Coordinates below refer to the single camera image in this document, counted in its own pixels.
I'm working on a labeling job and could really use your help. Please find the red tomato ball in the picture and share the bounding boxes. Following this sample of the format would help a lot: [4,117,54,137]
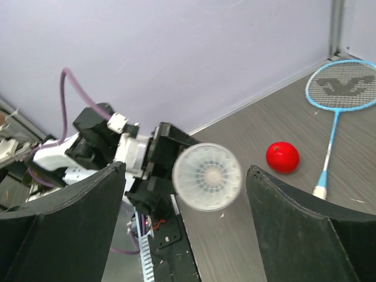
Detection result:
[266,142,300,174]

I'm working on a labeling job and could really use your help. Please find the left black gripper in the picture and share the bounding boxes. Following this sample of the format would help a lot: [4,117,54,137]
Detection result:
[125,122,200,217]

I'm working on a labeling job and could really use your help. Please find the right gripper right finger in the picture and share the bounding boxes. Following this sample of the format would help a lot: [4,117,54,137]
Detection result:
[246,165,375,282]

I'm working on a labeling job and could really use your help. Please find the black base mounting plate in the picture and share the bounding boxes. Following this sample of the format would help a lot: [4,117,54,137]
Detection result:
[148,199,201,282]

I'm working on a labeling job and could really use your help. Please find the blue racket top left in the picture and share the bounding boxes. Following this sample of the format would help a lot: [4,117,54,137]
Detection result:
[305,59,375,200]

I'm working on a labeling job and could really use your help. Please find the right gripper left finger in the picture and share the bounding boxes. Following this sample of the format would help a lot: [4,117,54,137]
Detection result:
[1,162,126,282]

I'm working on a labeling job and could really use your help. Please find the white shuttlecock tube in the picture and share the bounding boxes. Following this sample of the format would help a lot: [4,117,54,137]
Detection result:
[172,142,243,212]

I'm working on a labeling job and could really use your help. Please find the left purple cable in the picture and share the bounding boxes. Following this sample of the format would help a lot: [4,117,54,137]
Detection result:
[58,67,112,142]

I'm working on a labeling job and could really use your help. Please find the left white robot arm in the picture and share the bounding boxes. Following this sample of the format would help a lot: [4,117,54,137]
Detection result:
[1,103,198,218]

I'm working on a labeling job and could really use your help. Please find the white slotted cable duct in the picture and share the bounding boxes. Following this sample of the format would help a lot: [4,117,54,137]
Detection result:
[136,212,155,282]

